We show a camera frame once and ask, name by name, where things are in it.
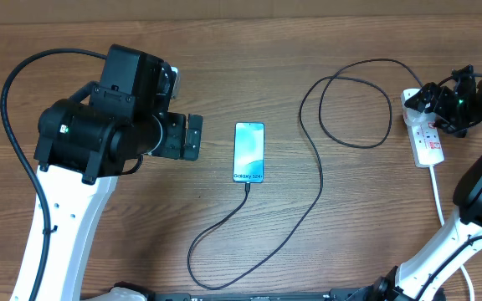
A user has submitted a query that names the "black charging cable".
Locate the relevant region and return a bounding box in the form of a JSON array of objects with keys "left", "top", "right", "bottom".
[{"left": 187, "top": 58, "right": 424, "bottom": 291}]

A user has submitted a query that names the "Samsung Galaxy smartphone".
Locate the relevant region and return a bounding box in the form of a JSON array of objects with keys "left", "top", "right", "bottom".
[{"left": 233, "top": 122, "right": 265, "bottom": 183}]

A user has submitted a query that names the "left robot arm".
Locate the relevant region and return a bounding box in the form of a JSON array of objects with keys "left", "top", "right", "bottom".
[{"left": 12, "top": 45, "right": 203, "bottom": 300}]

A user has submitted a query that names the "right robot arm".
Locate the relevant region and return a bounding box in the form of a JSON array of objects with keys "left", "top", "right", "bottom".
[{"left": 350, "top": 65, "right": 482, "bottom": 300}]

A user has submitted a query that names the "white charger plug adapter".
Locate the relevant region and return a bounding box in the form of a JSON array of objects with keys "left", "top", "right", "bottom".
[{"left": 403, "top": 107, "right": 435, "bottom": 127}]

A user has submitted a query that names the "white power strip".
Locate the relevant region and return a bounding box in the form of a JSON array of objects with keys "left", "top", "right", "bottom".
[{"left": 401, "top": 88, "right": 444, "bottom": 168}]

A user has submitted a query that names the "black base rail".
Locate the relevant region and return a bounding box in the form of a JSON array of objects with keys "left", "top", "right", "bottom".
[{"left": 84, "top": 282, "right": 447, "bottom": 301}]

